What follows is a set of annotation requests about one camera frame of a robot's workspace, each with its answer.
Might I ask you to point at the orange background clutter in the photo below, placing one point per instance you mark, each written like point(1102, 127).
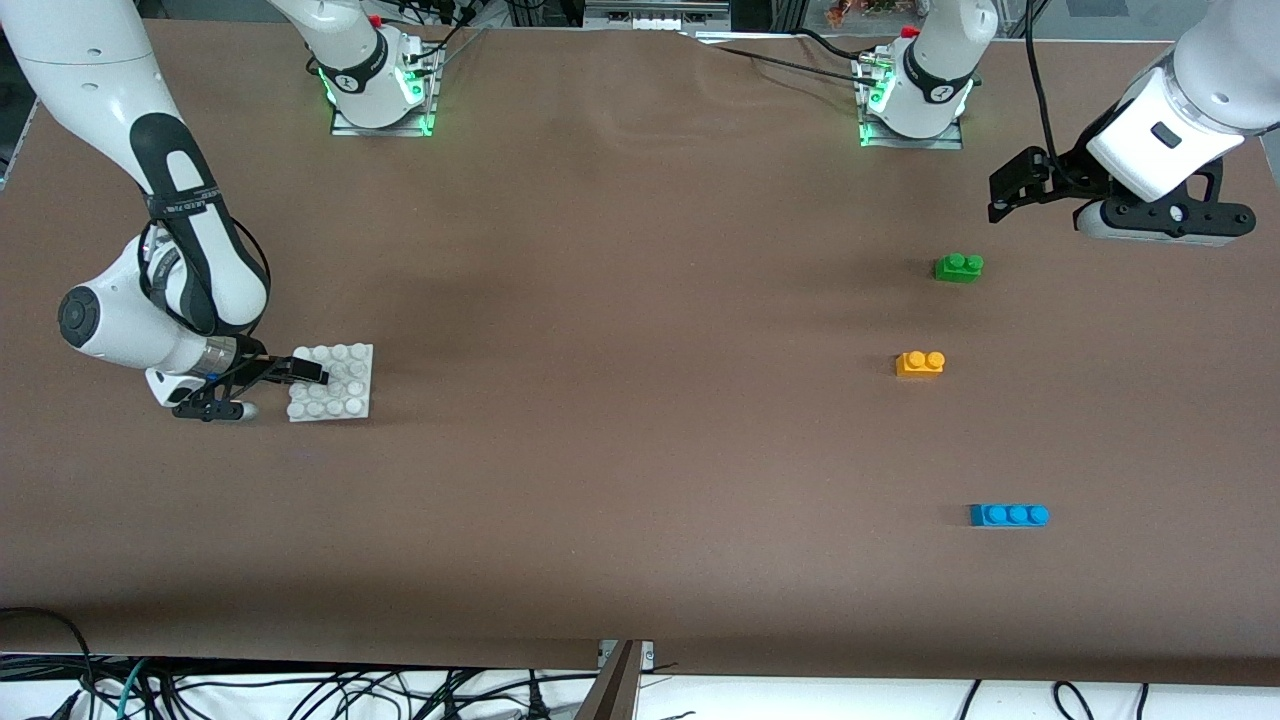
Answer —
point(850, 12)

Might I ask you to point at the green two-stud block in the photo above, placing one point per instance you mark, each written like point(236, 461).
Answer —
point(958, 270)

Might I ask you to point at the white studded base plate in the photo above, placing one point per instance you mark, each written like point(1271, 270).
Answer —
point(345, 400)

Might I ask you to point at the dark angled post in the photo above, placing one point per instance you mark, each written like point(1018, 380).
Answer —
point(612, 690)

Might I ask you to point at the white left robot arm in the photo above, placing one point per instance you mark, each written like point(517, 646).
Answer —
point(1200, 85)

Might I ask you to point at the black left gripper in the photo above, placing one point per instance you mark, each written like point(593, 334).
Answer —
point(1066, 171)

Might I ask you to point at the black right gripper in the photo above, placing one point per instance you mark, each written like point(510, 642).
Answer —
point(254, 364)

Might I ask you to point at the aluminium frame rail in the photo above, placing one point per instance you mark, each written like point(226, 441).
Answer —
point(650, 15)

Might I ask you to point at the blue three-stud block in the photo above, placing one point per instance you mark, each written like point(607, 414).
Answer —
point(1005, 516)

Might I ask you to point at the small metal bracket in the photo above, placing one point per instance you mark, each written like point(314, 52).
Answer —
point(648, 655)

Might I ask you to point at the yellow two-stud block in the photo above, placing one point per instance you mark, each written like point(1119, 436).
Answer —
point(918, 366)

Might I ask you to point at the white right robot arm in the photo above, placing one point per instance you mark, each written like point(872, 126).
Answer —
point(90, 60)

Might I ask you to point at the brown table cover sheet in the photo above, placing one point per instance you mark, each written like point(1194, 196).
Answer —
point(600, 250)

